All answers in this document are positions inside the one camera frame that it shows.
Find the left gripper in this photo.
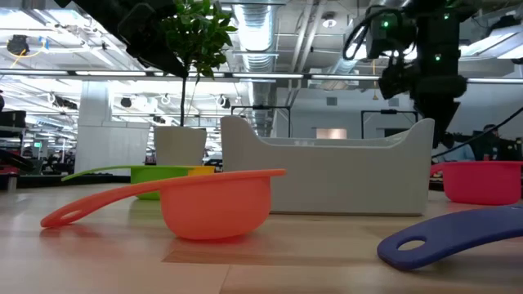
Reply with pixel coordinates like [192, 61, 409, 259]
[118, 0, 191, 79]

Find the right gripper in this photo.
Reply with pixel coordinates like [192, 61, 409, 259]
[410, 75, 468, 149]

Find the red measuring cup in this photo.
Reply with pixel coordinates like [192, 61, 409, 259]
[429, 160, 523, 207]

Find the navy blue measuring cup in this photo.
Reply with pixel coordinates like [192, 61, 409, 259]
[376, 205, 523, 272]

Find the grey plastic basket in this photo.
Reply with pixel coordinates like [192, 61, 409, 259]
[220, 115, 436, 216]

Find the green measuring cup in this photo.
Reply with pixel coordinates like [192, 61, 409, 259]
[60, 164, 195, 201]

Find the yellow measuring cup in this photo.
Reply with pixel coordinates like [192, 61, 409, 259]
[187, 165, 217, 177]

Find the orange measuring cup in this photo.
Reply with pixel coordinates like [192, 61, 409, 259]
[39, 168, 287, 241]

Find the person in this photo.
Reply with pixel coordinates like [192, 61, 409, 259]
[476, 123, 510, 161]
[443, 132, 477, 163]

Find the green leafy plant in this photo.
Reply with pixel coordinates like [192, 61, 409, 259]
[159, 0, 239, 127]

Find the white plant pot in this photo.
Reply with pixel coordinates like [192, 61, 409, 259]
[153, 125, 208, 167]

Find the long ceiling light bar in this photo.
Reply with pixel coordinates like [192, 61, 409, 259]
[0, 69, 381, 82]

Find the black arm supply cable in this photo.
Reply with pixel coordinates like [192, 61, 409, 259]
[431, 106, 523, 160]

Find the black metal gantry frame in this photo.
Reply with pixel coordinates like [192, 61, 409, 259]
[360, 109, 420, 140]

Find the yellow hanging cord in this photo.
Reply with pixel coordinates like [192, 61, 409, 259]
[370, 60, 379, 101]

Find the silver ventilation duct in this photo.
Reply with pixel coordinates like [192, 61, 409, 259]
[235, 2, 283, 136]

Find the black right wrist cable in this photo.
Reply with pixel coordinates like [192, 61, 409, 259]
[342, 7, 371, 61]

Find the black aluminium table frame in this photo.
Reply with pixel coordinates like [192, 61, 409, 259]
[16, 174, 136, 189]

